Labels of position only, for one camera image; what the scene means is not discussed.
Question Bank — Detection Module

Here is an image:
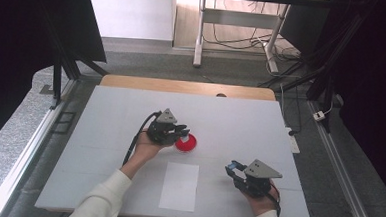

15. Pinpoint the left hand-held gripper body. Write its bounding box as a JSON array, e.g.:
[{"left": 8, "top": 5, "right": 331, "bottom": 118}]
[{"left": 145, "top": 106, "right": 184, "bottom": 147}]

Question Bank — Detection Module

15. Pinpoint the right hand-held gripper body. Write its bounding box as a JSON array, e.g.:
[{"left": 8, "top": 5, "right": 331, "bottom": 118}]
[{"left": 231, "top": 158, "right": 284, "bottom": 200}]

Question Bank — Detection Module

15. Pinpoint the red round dish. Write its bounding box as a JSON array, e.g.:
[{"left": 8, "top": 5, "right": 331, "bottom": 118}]
[{"left": 173, "top": 133, "right": 199, "bottom": 154}]

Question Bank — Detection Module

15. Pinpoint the person's right hand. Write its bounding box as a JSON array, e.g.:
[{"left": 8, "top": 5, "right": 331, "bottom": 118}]
[{"left": 241, "top": 177, "right": 280, "bottom": 217}]

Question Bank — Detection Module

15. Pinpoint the person's left hand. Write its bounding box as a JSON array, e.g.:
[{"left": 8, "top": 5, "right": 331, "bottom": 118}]
[{"left": 132, "top": 129, "right": 174, "bottom": 165}]

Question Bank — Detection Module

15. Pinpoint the large white board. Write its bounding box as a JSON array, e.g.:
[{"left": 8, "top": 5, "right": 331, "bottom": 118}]
[{"left": 34, "top": 82, "right": 320, "bottom": 217}]

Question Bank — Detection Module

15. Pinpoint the white power strip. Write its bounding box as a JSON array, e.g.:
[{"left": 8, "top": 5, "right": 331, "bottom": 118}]
[{"left": 283, "top": 126, "right": 302, "bottom": 154}]

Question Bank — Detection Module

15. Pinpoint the white paper sheet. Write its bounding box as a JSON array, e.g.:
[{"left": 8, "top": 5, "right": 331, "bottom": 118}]
[{"left": 158, "top": 161, "right": 200, "bottom": 213}]

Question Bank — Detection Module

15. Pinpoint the black metal stand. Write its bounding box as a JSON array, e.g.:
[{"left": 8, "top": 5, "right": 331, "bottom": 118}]
[
  {"left": 35, "top": 3, "right": 112, "bottom": 113},
  {"left": 256, "top": 5, "right": 370, "bottom": 135}
]

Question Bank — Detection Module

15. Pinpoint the black curtain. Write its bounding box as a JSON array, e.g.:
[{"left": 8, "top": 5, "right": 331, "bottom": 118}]
[
  {"left": 0, "top": 0, "right": 111, "bottom": 163},
  {"left": 309, "top": 0, "right": 386, "bottom": 207}
]

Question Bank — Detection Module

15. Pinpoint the left hand-held gripper cable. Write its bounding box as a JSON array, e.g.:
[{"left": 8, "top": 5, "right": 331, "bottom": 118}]
[{"left": 121, "top": 109, "right": 162, "bottom": 170}]

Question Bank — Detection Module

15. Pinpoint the hand-held gripper cable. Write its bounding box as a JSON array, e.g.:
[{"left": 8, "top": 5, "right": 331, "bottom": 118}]
[
  {"left": 264, "top": 183, "right": 283, "bottom": 217},
  {"left": 121, "top": 109, "right": 162, "bottom": 170}
]

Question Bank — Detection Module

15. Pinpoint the right hand-held gripper cable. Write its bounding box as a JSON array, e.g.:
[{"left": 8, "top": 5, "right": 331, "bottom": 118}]
[{"left": 264, "top": 183, "right": 283, "bottom": 217}]

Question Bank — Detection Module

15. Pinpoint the aluminium rail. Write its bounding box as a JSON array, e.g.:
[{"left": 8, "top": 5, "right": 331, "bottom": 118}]
[
  {"left": 0, "top": 74, "right": 78, "bottom": 217},
  {"left": 300, "top": 99, "right": 384, "bottom": 217}
]

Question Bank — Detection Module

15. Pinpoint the white metal desk frame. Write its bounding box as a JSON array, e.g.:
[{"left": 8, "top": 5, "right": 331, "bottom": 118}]
[{"left": 192, "top": 0, "right": 292, "bottom": 74}]

